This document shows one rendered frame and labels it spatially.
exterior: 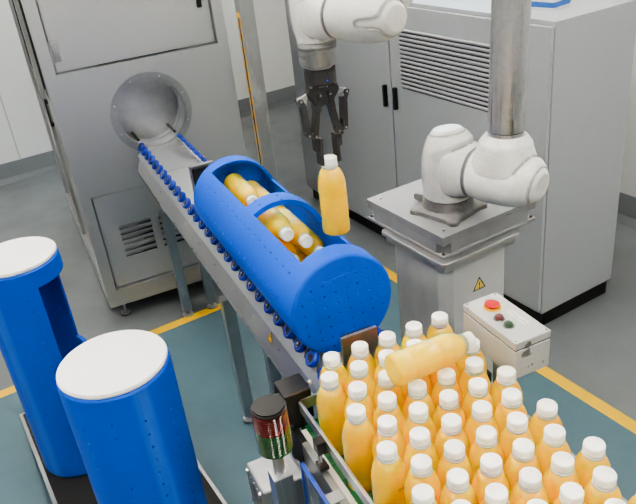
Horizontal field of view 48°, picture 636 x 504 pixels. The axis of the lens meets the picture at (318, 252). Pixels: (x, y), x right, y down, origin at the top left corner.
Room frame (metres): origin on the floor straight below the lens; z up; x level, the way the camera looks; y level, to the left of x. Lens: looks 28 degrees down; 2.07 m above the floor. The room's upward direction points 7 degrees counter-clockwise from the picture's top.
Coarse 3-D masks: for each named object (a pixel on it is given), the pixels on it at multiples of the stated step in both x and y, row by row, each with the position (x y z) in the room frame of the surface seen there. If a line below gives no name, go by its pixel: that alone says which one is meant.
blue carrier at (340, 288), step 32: (224, 160) 2.30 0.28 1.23; (224, 192) 2.09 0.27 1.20; (288, 192) 2.20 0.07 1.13; (224, 224) 1.98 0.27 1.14; (256, 224) 1.83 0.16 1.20; (320, 224) 1.96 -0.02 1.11; (256, 256) 1.73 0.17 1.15; (288, 256) 1.61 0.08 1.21; (320, 256) 1.55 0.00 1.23; (352, 256) 1.54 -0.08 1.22; (288, 288) 1.53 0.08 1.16; (320, 288) 1.51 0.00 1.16; (352, 288) 1.54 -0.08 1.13; (384, 288) 1.57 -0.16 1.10; (288, 320) 1.50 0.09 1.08; (320, 320) 1.50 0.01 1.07; (352, 320) 1.54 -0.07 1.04
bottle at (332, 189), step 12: (324, 168) 1.64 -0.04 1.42; (336, 168) 1.64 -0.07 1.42; (324, 180) 1.63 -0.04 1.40; (336, 180) 1.62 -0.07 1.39; (324, 192) 1.62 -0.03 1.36; (336, 192) 1.62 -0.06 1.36; (324, 204) 1.63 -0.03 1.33; (336, 204) 1.62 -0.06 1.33; (324, 216) 1.63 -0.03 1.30; (336, 216) 1.62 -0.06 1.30; (348, 216) 1.64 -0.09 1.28; (324, 228) 1.64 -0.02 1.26; (336, 228) 1.62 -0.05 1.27; (348, 228) 1.63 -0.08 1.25
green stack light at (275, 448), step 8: (288, 432) 0.96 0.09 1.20; (256, 440) 0.97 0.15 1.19; (264, 440) 0.95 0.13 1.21; (272, 440) 0.95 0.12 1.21; (280, 440) 0.95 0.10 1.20; (288, 440) 0.96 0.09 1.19; (264, 448) 0.95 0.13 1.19; (272, 448) 0.95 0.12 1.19; (280, 448) 0.95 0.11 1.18; (288, 448) 0.96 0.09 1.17; (264, 456) 0.95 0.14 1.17; (272, 456) 0.95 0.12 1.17; (280, 456) 0.95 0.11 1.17
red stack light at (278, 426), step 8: (280, 416) 0.96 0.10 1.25; (256, 424) 0.96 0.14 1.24; (264, 424) 0.95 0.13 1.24; (272, 424) 0.95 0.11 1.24; (280, 424) 0.95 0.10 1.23; (288, 424) 0.97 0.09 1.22; (256, 432) 0.96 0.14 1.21; (264, 432) 0.95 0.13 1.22; (272, 432) 0.95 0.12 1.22; (280, 432) 0.95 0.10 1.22
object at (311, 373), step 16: (144, 160) 3.28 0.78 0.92; (192, 224) 2.50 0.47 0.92; (208, 240) 2.32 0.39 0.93; (240, 288) 1.98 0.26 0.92; (256, 288) 1.90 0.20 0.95; (256, 304) 1.86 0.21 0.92; (272, 320) 1.75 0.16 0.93; (288, 352) 1.60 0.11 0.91; (304, 352) 1.55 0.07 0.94; (304, 368) 1.51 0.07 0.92
